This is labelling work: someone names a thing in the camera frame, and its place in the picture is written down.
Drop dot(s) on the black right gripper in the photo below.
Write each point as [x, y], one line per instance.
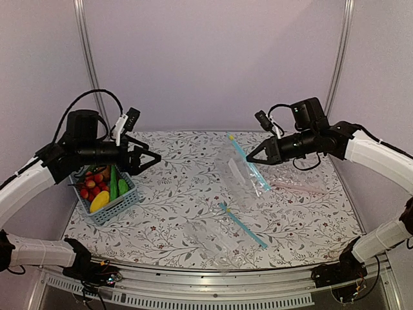
[273, 151]

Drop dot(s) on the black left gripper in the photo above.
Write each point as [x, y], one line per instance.
[132, 166]

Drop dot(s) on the clear bag blue zipper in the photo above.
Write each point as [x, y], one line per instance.
[244, 182]
[224, 242]

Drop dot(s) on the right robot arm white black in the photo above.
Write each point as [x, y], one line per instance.
[354, 143]

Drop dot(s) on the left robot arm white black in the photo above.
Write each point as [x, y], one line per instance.
[87, 140]

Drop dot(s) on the clear bag pink zipper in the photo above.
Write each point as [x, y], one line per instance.
[310, 179]

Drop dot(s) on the brown potato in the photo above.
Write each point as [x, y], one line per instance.
[106, 172]

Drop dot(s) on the long green cucumber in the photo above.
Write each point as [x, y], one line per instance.
[113, 184]

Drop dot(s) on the dark green cucumber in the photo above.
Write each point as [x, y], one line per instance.
[96, 168]

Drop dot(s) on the red cherry bunch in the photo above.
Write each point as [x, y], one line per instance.
[91, 184]

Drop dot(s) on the yellow mango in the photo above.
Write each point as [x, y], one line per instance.
[100, 201]

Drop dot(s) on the light blue plastic basket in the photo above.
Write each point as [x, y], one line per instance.
[112, 208]

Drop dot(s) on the floral table mat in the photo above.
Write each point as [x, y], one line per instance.
[300, 228]

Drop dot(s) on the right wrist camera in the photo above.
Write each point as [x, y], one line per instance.
[267, 124]

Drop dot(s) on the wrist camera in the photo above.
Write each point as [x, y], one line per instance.
[267, 124]
[124, 124]

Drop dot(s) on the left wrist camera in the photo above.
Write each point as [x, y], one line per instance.
[124, 124]

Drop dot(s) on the left aluminium frame post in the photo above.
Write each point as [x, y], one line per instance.
[80, 14]

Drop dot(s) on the aluminium frame post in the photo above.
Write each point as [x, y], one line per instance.
[80, 14]
[341, 54]

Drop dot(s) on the right aluminium frame post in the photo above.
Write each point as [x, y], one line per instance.
[341, 54]

